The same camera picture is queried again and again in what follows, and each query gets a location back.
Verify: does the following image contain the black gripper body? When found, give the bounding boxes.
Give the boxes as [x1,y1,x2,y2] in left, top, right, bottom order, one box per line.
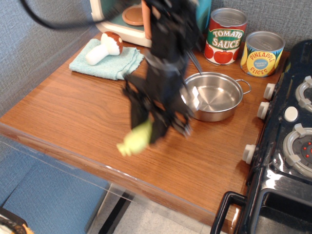
[123,52,193,136]

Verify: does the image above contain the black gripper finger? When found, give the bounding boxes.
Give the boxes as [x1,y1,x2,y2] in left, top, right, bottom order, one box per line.
[130,97,151,129]
[149,115,170,144]

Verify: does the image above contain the spoon with green handle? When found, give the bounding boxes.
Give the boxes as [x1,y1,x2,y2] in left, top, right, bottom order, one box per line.
[117,119,153,156]

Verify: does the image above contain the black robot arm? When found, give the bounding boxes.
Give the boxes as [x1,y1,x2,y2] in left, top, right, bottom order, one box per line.
[123,0,202,144]

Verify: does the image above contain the light blue folded cloth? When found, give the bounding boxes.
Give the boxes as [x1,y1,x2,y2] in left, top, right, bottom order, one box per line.
[69,39,144,80]

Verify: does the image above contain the small steel pot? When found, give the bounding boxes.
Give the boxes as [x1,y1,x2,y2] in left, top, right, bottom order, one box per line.
[180,72,252,122]

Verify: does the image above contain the toy mushroom brown cap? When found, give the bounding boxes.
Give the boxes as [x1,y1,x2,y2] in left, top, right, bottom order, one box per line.
[85,31,123,66]

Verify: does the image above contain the toy microwave teal and cream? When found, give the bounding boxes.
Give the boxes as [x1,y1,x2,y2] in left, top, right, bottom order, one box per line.
[90,0,212,48]

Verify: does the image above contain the orange toy plate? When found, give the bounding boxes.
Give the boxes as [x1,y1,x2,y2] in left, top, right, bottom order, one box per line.
[122,5,143,26]

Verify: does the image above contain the tomato sauce can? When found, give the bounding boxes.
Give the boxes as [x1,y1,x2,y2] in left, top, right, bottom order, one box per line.
[204,8,248,65]

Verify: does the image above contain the pineapple slices can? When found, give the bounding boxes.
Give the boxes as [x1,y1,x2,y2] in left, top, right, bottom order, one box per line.
[240,31,285,78]

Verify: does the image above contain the black toy stove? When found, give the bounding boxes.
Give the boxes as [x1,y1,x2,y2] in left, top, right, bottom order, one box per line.
[211,40,312,234]

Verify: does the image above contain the orange object in tray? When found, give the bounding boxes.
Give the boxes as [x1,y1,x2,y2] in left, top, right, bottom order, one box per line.
[0,215,34,234]

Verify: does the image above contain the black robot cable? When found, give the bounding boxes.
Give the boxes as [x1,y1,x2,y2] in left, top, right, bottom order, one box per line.
[20,0,152,30]

